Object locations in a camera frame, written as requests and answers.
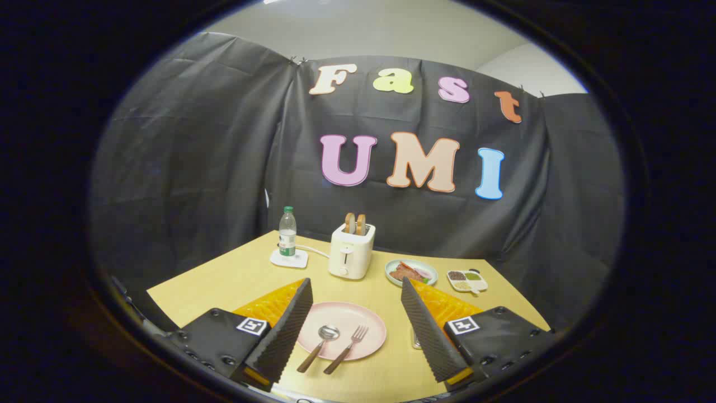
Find black backdrop cloth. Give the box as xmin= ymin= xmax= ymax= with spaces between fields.
xmin=89 ymin=32 xmax=626 ymax=336

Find pale green plate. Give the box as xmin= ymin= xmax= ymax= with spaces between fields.
xmin=385 ymin=259 xmax=439 ymax=288

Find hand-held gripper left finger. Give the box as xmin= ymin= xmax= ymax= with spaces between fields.
xmin=166 ymin=278 xmax=314 ymax=392

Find clear plastic water bottle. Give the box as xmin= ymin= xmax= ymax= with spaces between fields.
xmin=279 ymin=206 xmax=298 ymax=258

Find brown meat slices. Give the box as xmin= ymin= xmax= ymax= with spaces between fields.
xmin=390 ymin=262 xmax=426 ymax=282

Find white divided grain tray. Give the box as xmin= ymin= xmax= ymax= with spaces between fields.
xmin=447 ymin=269 xmax=489 ymax=296

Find white square pad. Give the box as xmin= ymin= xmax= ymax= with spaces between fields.
xmin=270 ymin=249 xmax=309 ymax=269

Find wooden handled metal spoon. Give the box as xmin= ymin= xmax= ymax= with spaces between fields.
xmin=296 ymin=325 xmax=341 ymax=374

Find white toaster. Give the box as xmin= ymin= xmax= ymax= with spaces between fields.
xmin=328 ymin=223 xmax=376 ymax=280

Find wooden handled metal fork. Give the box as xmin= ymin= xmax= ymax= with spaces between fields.
xmin=323 ymin=325 xmax=369 ymax=375

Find pink plate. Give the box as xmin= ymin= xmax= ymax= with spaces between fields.
xmin=296 ymin=302 xmax=387 ymax=362

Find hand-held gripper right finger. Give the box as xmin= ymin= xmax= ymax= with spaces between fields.
xmin=401 ymin=277 xmax=557 ymax=392

